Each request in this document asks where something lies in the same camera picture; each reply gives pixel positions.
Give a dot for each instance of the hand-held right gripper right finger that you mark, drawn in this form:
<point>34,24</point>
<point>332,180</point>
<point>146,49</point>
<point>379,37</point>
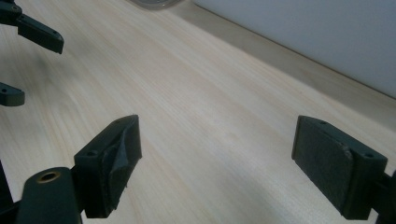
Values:
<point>336,165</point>

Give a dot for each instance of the translucent brown plastic lid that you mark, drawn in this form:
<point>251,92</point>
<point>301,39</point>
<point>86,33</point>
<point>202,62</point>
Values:
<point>154,3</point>

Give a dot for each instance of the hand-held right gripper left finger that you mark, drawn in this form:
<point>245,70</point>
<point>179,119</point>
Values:
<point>106,165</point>

